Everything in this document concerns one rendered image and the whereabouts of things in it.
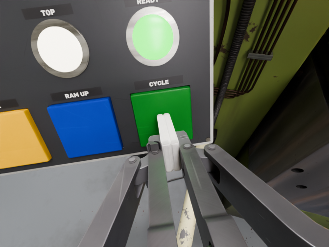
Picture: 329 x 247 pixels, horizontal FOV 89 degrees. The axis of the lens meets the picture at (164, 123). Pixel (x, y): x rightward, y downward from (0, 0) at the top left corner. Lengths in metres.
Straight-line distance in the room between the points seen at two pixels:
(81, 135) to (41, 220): 1.25
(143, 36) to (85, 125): 0.13
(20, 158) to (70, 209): 1.10
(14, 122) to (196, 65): 0.23
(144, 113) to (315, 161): 0.39
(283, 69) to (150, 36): 0.40
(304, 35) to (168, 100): 0.36
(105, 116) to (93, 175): 1.17
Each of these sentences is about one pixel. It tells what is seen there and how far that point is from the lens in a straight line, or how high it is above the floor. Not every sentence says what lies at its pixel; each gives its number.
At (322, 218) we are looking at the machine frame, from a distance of 0.92.
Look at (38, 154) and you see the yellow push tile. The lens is 0.28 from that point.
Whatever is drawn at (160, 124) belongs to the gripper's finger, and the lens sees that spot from 0.17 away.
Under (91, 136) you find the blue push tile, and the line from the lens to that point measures 0.24.
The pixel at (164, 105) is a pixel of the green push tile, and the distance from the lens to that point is 0.21.
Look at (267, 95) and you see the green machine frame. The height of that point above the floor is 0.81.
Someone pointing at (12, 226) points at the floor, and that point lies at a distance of 1.57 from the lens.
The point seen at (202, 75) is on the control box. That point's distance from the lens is 0.22.
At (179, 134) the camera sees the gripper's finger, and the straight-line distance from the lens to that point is 0.17.
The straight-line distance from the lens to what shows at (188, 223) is 0.55.
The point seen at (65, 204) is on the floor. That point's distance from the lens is 1.40.
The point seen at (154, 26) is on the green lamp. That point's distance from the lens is 0.20.
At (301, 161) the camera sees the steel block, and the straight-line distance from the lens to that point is 0.50.
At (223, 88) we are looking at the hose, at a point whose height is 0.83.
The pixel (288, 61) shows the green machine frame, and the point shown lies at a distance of 0.53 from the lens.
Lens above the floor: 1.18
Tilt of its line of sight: 55 degrees down
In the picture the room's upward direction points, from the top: 6 degrees counter-clockwise
